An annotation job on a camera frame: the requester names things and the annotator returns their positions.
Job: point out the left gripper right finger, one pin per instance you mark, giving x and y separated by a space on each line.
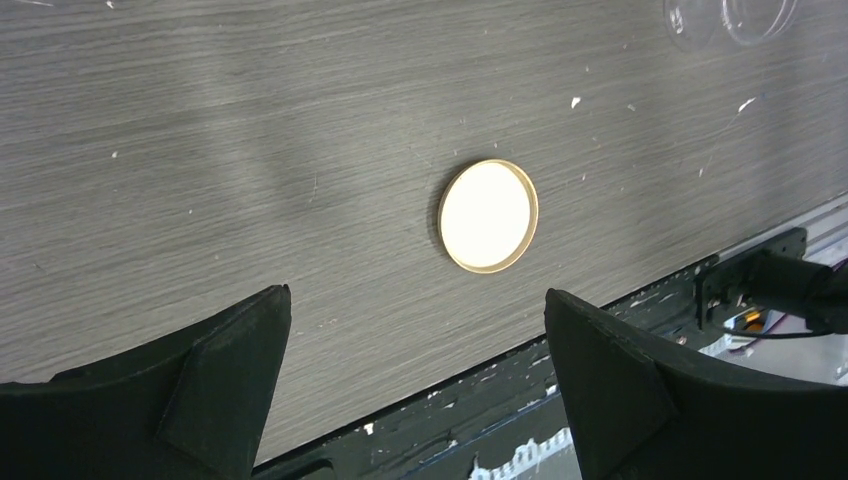
643 407

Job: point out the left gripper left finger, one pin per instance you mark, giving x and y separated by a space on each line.
192 404

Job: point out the clear plastic jar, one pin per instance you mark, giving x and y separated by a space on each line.
692 24

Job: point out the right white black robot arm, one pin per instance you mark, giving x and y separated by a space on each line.
814 292

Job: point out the gold jar lid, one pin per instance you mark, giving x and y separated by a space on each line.
488 216

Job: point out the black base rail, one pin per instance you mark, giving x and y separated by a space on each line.
500 420

